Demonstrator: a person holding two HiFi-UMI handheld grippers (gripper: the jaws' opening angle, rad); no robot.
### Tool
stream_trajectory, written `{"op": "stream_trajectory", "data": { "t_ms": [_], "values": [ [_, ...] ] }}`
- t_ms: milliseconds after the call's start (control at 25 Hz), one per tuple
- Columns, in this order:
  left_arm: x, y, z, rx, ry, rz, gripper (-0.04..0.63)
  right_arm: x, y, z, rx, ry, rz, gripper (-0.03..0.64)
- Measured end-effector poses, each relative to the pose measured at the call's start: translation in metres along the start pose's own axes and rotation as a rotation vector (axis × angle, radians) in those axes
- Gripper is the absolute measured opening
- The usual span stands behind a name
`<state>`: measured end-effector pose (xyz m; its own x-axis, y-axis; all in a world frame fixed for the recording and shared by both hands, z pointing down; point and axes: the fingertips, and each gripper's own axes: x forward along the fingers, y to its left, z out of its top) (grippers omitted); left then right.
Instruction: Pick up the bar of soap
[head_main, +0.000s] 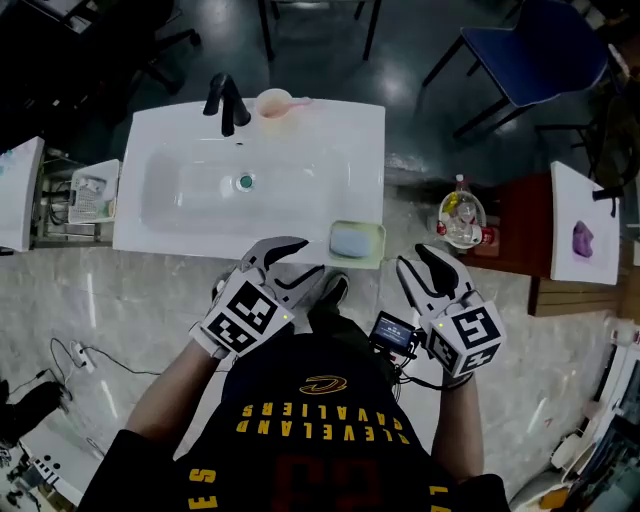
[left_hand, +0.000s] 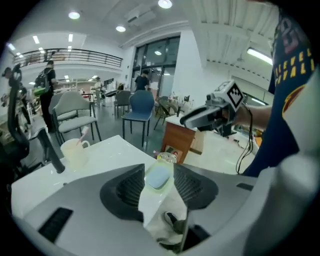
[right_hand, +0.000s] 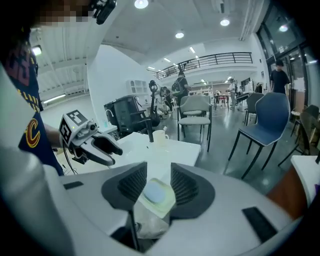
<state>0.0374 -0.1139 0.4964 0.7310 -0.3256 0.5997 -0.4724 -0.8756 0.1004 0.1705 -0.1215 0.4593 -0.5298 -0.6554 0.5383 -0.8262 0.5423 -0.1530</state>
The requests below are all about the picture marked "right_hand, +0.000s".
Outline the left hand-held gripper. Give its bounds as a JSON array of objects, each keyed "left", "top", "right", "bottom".
[{"left": 58, "top": 109, "right": 123, "bottom": 166}]

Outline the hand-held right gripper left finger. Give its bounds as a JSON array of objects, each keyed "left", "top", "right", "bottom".
[{"left": 58, "top": 161, "right": 148, "bottom": 256}]

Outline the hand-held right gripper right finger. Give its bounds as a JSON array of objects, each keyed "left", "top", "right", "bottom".
[{"left": 149, "top": 162, "right": 302, "bottom": 256}]

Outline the pale blue round pad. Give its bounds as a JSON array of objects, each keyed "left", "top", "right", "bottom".
[{"left": 144, "top": 181, "right": 168, "bottom": 204}]

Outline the pale green square tray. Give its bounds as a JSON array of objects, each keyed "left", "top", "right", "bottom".
[{"left": 137, "top": 177, "right": 177, "bottom": 219}]

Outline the person's left forearm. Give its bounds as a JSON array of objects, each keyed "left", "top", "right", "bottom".
[{"left": 43, "top": 123, "right": 62, "bottom": 148}]

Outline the small white sink top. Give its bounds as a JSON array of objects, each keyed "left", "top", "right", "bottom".
[{"left": 96, "top": 124, "right": 118, "bottom": 136}]

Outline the white gooseneck faucet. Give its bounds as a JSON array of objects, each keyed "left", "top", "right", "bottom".
[{"left": 104, "top": 109, "right": 115, "bottom": 124}]

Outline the black cabinet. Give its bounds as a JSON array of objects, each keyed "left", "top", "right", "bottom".
[{"left": 103, "top": 94, "right": 141, "bottom": 133}]

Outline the cream mug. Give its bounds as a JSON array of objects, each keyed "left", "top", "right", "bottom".
[{"left": 152, "top": 129, "right": 170, "bottom": 148}]

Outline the person's dark printed jersey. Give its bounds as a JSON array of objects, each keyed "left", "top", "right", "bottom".
[{"left": 0, "top": 23, "right": 65, "bottom": 177}]

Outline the brown wooden cabinet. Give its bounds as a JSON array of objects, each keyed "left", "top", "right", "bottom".
[{"left": 266, "top": 164, "right": 311, "bottom": 221}]

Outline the white cubby shelf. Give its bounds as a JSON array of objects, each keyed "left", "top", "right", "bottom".
[{"left": 125, "top": 79, "right": 149, "bottom": 96}]

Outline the wide white ceramic washbasin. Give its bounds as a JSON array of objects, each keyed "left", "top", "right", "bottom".
[{"left": 108, "top": 131, "right": 202, "bottom": 181}]

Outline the white cabinet countertop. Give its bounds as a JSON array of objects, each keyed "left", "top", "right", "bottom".
[{"left": 289, "top": 154, "right": 320, "bottom": 208}]

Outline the grey chair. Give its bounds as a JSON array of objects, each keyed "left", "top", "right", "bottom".
[
  {"left": 183, "top": 109, "right": 204, "bottom": 117},
  {"left": 177, "top": 94, "right": 213, "bottom": 153}
]

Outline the blue chair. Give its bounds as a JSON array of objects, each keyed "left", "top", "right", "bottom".
[{"left": 223, "top": 91, "right": 291, "bottom": 180}]

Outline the black shell chair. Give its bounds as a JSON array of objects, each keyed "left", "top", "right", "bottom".
[{"left": 243, "top": 92, "right": 265, "bottom": 126}]

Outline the black table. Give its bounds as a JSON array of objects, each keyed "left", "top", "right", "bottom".
[{"left": 213, "top": 94, "right": 230, "bottom": 111}]

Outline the dark brown chair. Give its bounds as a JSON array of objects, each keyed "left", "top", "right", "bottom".
[{"left": 277, "top": 104, "right": 320, "bottom": 168}]

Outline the person's face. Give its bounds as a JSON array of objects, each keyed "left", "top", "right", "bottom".
[{"left": 29, "top": 0, "right": 95, "bottom": 30}]

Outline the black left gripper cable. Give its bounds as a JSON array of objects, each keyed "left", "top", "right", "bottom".
[{"left": 62, "top": 143, "right": 79, "bottom": 176}]

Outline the black head-worn camera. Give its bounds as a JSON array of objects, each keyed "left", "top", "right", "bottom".
[{"left": 90, "top": 0, "right": 118, "bottom": 26}]

